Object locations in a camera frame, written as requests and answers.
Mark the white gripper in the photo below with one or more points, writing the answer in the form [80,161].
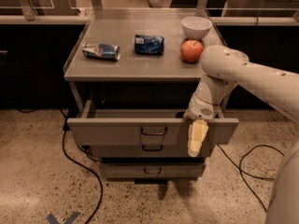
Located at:
[199,110]

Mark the grey drawer cabinet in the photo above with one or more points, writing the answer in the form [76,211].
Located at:
[140,81]

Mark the white bowl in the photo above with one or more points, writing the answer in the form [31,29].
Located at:
[196,28]

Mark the blue tape floor mark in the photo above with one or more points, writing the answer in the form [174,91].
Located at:
[52,219]

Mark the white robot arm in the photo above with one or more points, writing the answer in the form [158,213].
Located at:
[225,68]

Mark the crushed blue pepsi can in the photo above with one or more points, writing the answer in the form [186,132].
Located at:
[149,44]

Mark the grey drawer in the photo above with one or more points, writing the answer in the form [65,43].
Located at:
[160,151]
[130,127]
[151,170]

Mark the crushed silver blue can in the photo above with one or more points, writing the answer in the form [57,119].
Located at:
[101,51]

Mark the grey middle drawer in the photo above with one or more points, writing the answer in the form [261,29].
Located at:
[160,151]

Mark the red apple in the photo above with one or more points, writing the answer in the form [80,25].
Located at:
[191,51]

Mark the grey top drawer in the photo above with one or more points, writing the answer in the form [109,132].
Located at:
[130,127]

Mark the grey bottom drawer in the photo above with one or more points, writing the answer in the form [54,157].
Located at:
[151,170]

